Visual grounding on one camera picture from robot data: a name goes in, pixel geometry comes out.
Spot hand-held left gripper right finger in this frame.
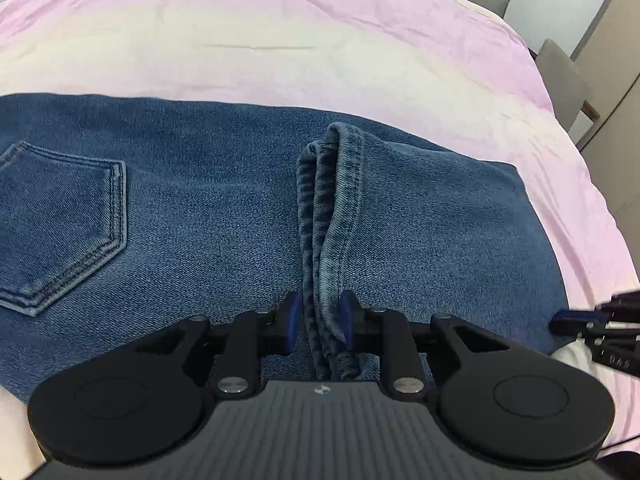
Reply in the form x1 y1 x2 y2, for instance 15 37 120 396
338 290 506 396

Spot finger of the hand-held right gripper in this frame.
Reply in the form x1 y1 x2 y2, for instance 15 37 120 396
595 289 640 312
550 309 640 336

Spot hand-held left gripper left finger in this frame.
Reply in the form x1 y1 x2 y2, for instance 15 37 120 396
135 290 303 397

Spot blue denim pants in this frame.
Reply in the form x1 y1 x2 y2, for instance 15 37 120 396
0 92 568 406

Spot white cloth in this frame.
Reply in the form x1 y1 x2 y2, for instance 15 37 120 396
550 342 595 377

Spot white wooden nightstand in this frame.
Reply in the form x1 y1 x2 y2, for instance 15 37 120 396
570 101 602 152

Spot grey upholstered chair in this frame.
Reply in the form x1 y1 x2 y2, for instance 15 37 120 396
537 37 592 136

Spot beige wardrobe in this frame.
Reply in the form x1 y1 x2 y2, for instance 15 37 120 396
570 0 640 226

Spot pink floral blanket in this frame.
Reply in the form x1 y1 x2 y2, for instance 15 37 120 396
0 0 640 461

